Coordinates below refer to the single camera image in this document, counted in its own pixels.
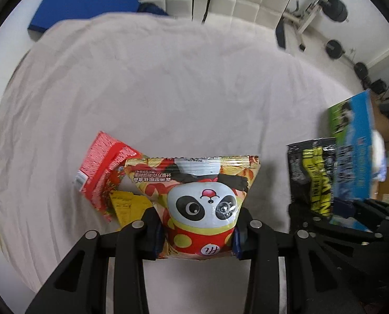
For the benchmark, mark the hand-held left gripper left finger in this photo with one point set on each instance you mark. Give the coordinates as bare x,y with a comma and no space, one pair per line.
157,242

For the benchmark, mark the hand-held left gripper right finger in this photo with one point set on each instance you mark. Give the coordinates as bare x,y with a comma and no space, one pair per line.
237,242

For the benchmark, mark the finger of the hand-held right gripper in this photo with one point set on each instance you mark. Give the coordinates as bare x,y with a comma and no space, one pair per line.
343,208
338,226

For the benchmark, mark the black and yellow snack packet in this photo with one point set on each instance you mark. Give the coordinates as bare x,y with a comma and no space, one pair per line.
315,176

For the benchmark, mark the panda print snack bag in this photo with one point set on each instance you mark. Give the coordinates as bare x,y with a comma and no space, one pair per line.
203,202

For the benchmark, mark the blue and green snack packet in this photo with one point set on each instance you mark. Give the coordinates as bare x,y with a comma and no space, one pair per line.
354,147

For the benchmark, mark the red snack packet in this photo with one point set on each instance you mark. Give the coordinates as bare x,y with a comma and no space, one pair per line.
100,166

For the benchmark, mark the black weight plate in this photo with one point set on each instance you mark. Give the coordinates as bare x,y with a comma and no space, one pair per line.
360,69
334,49
337,8

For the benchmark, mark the pale grey bed blanket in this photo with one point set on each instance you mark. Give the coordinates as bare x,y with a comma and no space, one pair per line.
168,98

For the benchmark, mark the dumbbell weight rack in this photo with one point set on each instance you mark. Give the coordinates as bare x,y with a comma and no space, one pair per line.
307,13

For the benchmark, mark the dark blue cloth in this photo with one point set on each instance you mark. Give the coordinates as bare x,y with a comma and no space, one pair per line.
151,8

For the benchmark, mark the blue foam mat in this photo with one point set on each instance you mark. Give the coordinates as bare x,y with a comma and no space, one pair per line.
83,0

